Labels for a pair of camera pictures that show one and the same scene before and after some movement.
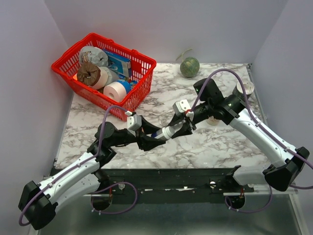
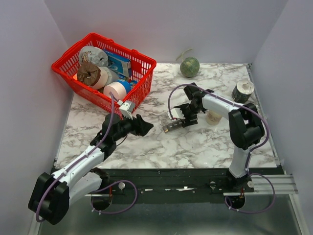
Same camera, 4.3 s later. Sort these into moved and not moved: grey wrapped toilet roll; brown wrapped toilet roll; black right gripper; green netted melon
Moved: black right gripper
Not moved: grey wrapped toilet roll; green netted melon; brown wrapped toilet roll
